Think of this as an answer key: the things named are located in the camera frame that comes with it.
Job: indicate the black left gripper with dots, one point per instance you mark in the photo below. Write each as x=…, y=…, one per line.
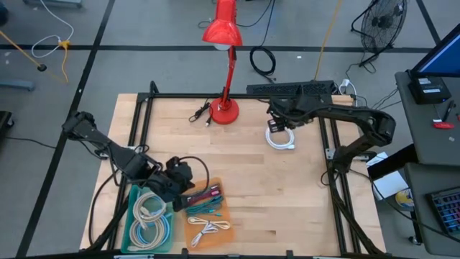
x=172, y=180

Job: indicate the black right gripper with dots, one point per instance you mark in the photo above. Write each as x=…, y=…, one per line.
x=294, y=109

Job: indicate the orange translucent plastic tray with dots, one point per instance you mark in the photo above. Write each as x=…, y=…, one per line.
x=223, y=235

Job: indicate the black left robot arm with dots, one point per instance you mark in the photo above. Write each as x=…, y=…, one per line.
x=108, y=147

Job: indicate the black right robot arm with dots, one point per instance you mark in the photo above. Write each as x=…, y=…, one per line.
x=373, y=122

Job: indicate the green translucent plastic tray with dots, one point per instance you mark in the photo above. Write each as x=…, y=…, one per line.
x=154, y=205

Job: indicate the black perforated box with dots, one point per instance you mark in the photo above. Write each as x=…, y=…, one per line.
x=273, y=88

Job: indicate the red desk lamp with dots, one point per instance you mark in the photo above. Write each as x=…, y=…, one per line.
x=224, y=111

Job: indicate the grey metal mounting plate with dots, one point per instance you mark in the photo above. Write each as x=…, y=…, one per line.
x=329, y=154

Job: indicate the white power adapter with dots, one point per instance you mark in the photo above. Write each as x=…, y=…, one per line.
x=345, y=83

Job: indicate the white box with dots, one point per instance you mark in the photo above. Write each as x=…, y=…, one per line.
x=390, y=185

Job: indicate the yellow blue round disc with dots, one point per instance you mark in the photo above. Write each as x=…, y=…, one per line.
x=404, y=199

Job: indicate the grey desk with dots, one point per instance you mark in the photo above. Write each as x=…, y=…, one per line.
x=442, y=176
x=424, y=136

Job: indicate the black floor fan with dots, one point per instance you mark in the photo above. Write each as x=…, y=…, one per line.
x=382, y=21

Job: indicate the black mini computer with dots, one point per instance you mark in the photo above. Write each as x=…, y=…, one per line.
x=429, y=90

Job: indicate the small red tool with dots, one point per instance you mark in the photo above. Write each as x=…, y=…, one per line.
x=443, y=125

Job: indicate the black pen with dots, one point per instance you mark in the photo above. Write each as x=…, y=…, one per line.
x=448, y=111

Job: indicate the computer monitor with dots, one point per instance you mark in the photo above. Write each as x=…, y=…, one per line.
x=443, y=57

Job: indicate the black keyboard coloured keys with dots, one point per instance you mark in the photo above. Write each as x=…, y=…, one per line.
x=447, y=210

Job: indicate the black round floor puck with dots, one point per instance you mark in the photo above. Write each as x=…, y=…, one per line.
x=42, y=67

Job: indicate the black caster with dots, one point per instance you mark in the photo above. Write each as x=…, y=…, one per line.
x=4, y=120

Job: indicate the grey metal cart leg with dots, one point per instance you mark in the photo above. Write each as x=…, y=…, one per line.
x=18, y=84
x=54, y=3

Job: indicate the black aluminium table frame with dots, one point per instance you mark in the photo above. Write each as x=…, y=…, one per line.
x=179, y=95

